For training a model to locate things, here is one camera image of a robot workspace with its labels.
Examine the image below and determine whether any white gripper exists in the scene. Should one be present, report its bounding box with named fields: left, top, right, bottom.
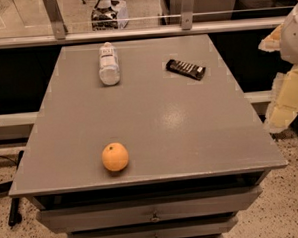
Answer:
left=258, top=6, right=298, bottom=134

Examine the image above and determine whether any clear plastic water bottle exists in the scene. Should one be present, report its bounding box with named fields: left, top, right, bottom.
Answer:
left=99, top=42, right=120, bottom=86

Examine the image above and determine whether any black snack bar wrapper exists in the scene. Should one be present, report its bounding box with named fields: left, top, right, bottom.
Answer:
left=165, top=59, right=206, bottom=80

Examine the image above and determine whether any grey drawer cabinet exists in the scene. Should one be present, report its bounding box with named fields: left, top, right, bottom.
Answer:
left=10, top=35, right=286, bottom=238

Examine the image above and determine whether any lower grey drawer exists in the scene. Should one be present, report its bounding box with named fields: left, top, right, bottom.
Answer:
left=68, top=217, right=238, bottom=238

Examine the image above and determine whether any grey drawer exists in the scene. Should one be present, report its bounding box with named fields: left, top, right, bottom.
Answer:
left=68, top=217, right=238, bottom=238
left=37, top=185, right=262, bottom=233

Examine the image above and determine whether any orange fruit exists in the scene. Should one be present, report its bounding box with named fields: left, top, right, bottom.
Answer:
left=102, top=143, right=129, bottom=172

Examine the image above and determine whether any upper grey drawer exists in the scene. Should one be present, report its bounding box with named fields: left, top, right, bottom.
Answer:
left=37, top=185, right=262, bottom=233

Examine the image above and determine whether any black floor stand leg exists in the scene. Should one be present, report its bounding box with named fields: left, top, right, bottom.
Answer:
left=3, top=150, right=29, bottom=229

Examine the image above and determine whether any horizontal metal rail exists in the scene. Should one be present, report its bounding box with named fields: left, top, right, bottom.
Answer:
left=0, top=16, right=286, bottom=50

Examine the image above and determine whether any right metal railing post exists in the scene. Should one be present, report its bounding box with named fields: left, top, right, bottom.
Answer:
left=180, top=0, right=194, bottom=30

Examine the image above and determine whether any metal railing post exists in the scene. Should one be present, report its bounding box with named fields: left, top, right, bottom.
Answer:
left=42, top=0, right=67, bottom=40
left=180, top=0, right=194, bottom=30

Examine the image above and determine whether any left metal railing post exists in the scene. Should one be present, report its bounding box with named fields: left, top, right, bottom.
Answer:
left=42, top=0, right=67, bottom=40

